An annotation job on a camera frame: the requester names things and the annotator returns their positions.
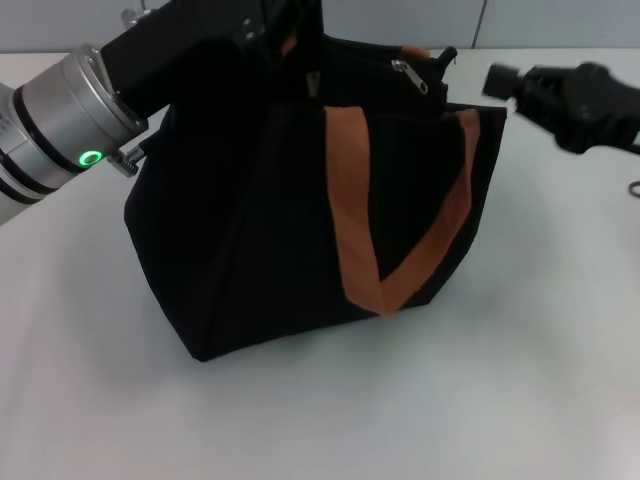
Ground black food bag orange handles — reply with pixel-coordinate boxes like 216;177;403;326
123;32;509;364

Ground left gripper cable with connectors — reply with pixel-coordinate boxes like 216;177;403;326
109;7;147;177

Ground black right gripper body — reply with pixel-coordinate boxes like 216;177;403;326
517;61;640;155

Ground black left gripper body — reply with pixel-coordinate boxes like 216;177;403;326
99;0;267;122

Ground silver zipper pull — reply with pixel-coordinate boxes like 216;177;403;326
390;58;430;97

